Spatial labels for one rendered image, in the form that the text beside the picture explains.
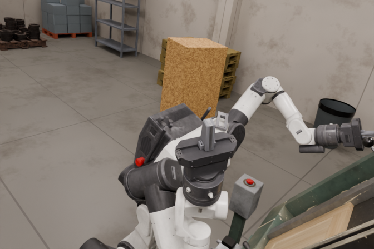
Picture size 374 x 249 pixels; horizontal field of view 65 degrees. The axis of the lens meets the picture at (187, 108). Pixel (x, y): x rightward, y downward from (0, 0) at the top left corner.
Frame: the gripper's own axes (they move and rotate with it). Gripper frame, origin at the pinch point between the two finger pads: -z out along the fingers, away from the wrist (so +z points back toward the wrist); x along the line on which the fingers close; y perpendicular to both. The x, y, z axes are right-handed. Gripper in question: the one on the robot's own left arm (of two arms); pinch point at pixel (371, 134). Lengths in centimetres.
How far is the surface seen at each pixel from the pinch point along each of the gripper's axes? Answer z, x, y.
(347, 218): 6.7, 19.7, 25.8
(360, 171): 7.0, 18.6, -7.8
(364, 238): -3, 7, 53
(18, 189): 264, 28, 31
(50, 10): 666, -248, -287
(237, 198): 65, 34, -2
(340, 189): 15.6, 27.3, -7.8
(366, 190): 1.7, 14.5, 16.3
